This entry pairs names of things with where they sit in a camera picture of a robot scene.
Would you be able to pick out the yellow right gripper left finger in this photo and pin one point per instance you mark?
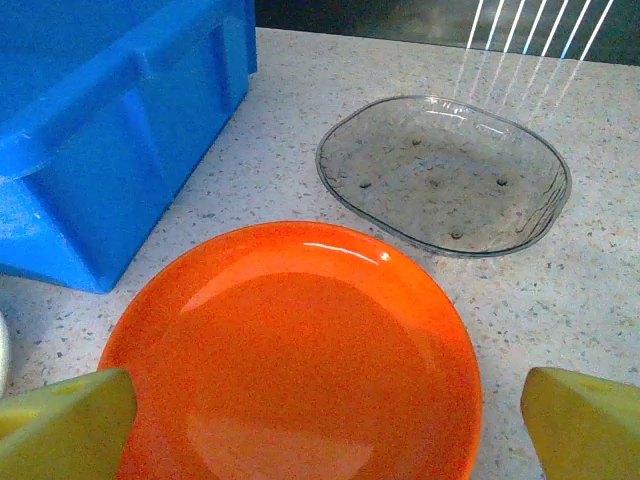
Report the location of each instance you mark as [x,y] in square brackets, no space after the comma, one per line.
[60,430]

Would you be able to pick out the white plate with print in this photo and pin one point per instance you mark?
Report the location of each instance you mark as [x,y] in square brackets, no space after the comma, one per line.
[3,350]

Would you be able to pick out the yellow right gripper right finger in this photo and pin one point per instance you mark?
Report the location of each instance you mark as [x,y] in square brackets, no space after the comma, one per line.
[590,435]

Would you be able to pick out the orange round plate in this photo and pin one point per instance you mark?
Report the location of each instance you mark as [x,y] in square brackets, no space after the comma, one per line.
[300,350]

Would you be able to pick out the grey smoked glass plate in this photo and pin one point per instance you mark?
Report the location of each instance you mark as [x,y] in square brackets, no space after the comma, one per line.
[440,180]

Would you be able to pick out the blue plastic bin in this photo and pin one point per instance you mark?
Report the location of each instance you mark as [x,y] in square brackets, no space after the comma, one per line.
[100,150]

